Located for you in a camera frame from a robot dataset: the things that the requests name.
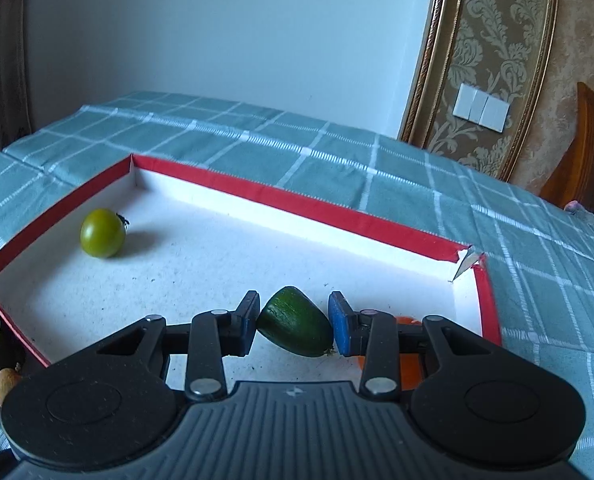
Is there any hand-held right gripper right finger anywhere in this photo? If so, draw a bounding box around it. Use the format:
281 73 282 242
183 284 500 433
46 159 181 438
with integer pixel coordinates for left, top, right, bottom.
328 290 498 396

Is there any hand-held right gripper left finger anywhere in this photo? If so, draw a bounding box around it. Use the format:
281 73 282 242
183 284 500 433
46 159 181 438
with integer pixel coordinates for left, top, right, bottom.
97 290 262 401

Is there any green cucumber end piece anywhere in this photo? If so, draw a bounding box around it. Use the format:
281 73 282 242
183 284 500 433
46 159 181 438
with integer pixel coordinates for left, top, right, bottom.
256 286 336 358

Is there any shallow red cardboard box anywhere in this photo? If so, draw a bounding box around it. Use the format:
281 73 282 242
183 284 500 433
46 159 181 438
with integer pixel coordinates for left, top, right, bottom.
0 154 502 367

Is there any orange tangerine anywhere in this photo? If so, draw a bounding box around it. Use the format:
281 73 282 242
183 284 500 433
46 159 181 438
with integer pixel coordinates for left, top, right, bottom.
356 316 426 392

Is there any green tomato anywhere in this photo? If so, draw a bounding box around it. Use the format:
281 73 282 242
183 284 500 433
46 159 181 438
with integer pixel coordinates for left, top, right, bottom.
80 208 130 259

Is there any brown longan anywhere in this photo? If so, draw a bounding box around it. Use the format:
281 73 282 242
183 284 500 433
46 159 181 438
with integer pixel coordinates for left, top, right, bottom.
0 367 25 406

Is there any teal checked tablecloth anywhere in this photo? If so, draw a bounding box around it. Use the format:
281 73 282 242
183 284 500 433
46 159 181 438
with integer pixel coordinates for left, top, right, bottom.
0 91 594 480

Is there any white wall light switch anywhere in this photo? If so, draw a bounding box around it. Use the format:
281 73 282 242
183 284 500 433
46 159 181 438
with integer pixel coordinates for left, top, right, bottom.
453 83 511 133

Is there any gold framed damask wall panel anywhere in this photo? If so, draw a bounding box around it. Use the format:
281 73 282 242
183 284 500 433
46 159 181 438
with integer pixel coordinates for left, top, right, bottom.
398 0 562 183

